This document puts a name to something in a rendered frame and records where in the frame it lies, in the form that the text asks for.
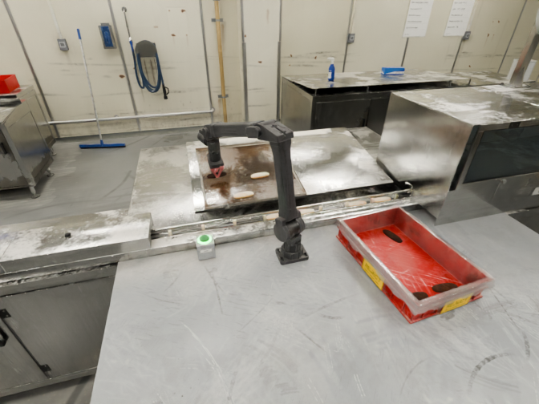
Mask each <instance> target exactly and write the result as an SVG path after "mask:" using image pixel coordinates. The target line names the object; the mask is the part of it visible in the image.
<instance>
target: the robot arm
mask: <svg viewBox="0 0 539 404"><path fill-rule="evenodd" d="M223 136H229V137H247V138H248V139H259V140H264V141H269V145H270V146H271V149H272V153H273V157H274V169H275V176H276V183H277V190H278V203H279V212H278V217H277V218H275V225H274V235H275V236H276V237H277V238H278V239H279V240H280V241H281V242H284V243H283V244H282V246H281V247H280V248H276V249H275V252H276V255H277V257H278V260H279V262H280V264H281V265H287V264H292V263H296V262H300V261H307V260H309V255H308V253H307V251H306V250H305V248H304V246H303V244H301V241H302V235H301V234H300V233H301V232H302V231H304V230H305V227H306V226H305V222H304V220H303V219H302V216H301V211H299V210H297V207H296V203H295V195H294V179H293V170H292V162H291V143H292V141H291V138H293V137H294V132H293V131H292V130H290V129H289V128H288V127H286V126H285V125H283V124H282V123H280V122H279V121H277V120H275V119H270V120H267V121H265V120H259V121H252V122H229V123H225V122H215V123H209V124H205V125H204V127H203V129H200V130H199V133H198V135H197V138H198V140H200V141H201V142H202V143H203V144H204V145H205V146H208V152H209V153H208V154H207V162H208V164H209V167H210V170H211V171H212V173H213V174H214V175H215V177H216V178H218V177H219V176H220V174H221V172H222V170H223V169H224V162H223V159H222V158H221V150H220V140H219V138H220V137H223ZM215 169H216V170H215ZM218 169H220V171H219V173H218V175H217V174H216V172H218Z"/></svg>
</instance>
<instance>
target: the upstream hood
mask: <svg viewBox="0 0 539 404"><path fill-rule="evenodd" d="M152 226H154V224H153V221H152V214H151V213H150V212H146V213H141V214H135V215H129V216H118V217H112V218H107V219H101V220H91V221H85V222H79V223H74V224H63V225H57V226H51V227H45V228H35V229H29V230H23V231H17V232H7V233H1V234H0V274H1V273H10V272H15V271H20V270H25V269H33V268H38V267H43V266H48V265H57V264H62V263H67V262H72V261H81V260H86V259H91V258H96V257H105V256H110V255H115V254H119V253H128V252H133V251H138V250H143V249H148V248H151V243H152V239H151V228H152Z"/></svg>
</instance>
